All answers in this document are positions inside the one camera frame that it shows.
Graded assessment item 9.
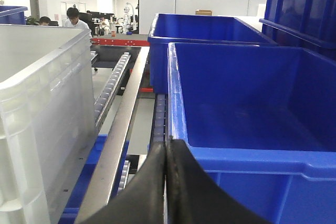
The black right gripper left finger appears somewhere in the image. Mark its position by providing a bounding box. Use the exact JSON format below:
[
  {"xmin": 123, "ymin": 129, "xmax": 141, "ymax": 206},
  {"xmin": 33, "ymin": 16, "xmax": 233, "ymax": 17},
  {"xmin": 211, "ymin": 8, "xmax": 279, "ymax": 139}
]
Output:
[{"xmin": 82, "ymin": 142, "xmax": 166, "ymax": 223}]

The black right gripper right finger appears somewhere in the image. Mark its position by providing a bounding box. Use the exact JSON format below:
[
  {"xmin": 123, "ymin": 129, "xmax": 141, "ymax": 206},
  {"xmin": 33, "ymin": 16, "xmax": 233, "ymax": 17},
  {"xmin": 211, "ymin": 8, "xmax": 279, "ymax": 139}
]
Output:
[{"xmin": 166, "ymin": 140, "xmax": 267, "ymax": 223}]

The white plastic Totelife bin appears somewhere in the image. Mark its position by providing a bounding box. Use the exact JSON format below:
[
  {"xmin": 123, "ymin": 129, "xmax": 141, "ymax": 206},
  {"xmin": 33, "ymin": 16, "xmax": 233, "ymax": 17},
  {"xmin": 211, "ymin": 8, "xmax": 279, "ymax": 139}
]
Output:
[{"xmin": 1, "ymin": 24, "xmax": 97, "ymax": 223}]

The near blue plastic bin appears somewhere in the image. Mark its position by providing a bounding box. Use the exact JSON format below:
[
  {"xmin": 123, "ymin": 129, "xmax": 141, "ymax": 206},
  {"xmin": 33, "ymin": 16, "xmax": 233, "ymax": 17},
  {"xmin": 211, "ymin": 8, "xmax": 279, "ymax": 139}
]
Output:
[{"xmin": 167, "ymin": 42, "xmax": 335, "ymax": 223}]

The blue plastic bin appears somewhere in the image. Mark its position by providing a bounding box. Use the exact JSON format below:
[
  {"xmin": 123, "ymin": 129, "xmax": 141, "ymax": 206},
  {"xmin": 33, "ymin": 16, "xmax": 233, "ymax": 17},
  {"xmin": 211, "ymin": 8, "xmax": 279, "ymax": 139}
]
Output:
[
  {"xmin": 148, "ymin": 13, "xmax": 277, "ymax": 94},
  {"xmin": 167, "ymin": 42, "xmax": 335, "ymax": 223}
]

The red shelf beam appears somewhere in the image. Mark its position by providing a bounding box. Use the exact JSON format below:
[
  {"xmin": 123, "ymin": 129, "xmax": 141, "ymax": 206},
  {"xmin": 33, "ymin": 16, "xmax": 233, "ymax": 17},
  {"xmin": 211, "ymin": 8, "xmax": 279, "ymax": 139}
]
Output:
[{"xmin": 92, "ymin": 38, "xmax": 150, "ymax": 47}]

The far blue plastic bin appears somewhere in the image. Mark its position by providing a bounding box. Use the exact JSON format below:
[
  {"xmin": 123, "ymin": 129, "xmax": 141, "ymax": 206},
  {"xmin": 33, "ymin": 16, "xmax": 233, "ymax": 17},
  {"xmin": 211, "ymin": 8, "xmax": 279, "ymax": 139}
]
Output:
[{"xmin": 148, "ymin": 13, "xmax": 277, "ymax": 94}]

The stacked blue bin right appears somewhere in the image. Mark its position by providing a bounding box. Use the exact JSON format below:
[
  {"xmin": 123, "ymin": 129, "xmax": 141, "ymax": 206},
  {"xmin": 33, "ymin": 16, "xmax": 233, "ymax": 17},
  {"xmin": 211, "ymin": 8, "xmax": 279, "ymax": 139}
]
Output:
[{"xmin": 259, "ymin": 0, "xmax": 335, "ymax": 60}]

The white roller track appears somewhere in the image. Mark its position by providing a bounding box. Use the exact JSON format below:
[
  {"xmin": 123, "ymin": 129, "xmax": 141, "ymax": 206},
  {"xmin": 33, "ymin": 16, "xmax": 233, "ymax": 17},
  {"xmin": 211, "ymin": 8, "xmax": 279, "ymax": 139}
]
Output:
[{"xmin": 94, "ymin": 52, "xmax": 131, "ymax": 132}]

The person in white shirt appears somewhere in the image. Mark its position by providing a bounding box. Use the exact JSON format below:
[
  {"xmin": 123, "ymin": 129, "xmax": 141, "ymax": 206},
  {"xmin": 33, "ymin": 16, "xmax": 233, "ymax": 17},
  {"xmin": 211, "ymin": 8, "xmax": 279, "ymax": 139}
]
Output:
[{"xmin": 63, "ymin": 7, "xmax": 91, "ymax": 30}]

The steel shelf divider rail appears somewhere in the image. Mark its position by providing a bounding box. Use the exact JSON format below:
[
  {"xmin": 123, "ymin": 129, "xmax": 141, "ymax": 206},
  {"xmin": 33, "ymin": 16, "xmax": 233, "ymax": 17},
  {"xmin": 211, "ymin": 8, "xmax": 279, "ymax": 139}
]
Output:
[{"xmin": 75, "ymin": 47, "xmax": 149, "ymax": 223}]

